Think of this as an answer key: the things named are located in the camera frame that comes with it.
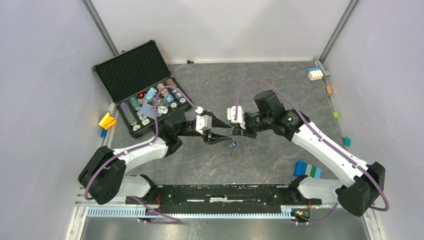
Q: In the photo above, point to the orange small block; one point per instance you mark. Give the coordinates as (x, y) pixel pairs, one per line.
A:
(329, 90)

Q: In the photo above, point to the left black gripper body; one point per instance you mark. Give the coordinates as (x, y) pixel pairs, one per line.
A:
(207, 132)

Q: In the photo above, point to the yellow orange toy block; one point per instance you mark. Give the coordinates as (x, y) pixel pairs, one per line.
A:
(107, 121)

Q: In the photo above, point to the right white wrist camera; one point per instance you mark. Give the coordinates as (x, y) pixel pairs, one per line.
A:
(235, 115)

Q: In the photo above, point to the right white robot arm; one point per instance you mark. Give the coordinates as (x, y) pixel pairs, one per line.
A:
(358, 184)

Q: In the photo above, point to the teal small block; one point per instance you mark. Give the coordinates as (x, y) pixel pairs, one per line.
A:
(346, 141)

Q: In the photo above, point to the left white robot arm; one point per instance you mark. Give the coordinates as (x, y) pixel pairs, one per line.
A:
(105, 177)

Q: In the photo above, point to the black poker chip case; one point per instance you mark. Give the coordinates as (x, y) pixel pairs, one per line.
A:
(133, 79)

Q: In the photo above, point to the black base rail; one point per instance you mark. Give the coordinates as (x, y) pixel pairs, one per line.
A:
(225, 199)

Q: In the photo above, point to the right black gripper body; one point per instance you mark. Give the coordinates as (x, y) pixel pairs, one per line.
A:
(253, 124)

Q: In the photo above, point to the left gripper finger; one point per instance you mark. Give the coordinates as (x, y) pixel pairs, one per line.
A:
(216, 122)
(214, 138)

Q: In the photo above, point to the blue green brick stack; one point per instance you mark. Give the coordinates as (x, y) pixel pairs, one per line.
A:
(303, 168)

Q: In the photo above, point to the small blue block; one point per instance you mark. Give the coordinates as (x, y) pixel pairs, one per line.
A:
(103, 133)

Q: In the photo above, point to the blue white toy brick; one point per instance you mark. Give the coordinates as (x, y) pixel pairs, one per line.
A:
(315, 74)

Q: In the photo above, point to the grey slotted cable duct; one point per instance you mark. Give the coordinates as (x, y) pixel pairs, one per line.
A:
(142, 212)

